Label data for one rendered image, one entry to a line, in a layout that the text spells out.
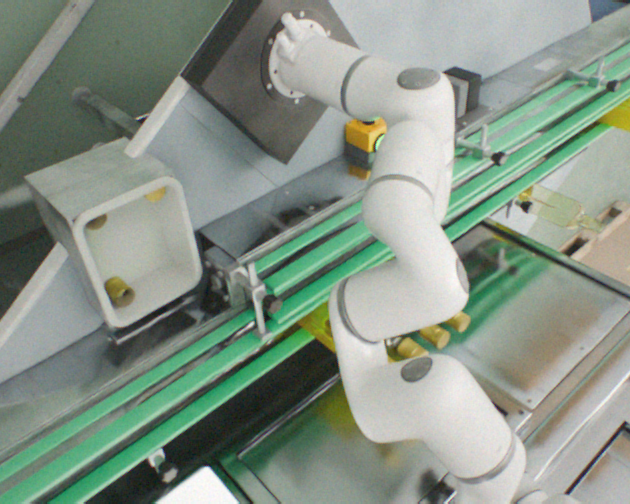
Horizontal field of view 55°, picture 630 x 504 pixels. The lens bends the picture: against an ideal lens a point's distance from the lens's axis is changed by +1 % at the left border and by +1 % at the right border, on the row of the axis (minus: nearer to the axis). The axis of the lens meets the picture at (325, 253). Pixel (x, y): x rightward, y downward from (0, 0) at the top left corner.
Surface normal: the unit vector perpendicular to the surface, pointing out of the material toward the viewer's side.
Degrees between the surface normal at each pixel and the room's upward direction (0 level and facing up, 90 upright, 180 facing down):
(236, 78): 1
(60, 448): 90
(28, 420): 90
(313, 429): 90
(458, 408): 35
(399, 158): 89
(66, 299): 0
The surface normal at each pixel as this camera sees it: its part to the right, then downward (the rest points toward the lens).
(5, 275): -0.05, -0.77
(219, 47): -0.47, -0.36
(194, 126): 0.67, 0.45
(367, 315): -0.52, 0.31
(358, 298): -0.67, -0.14
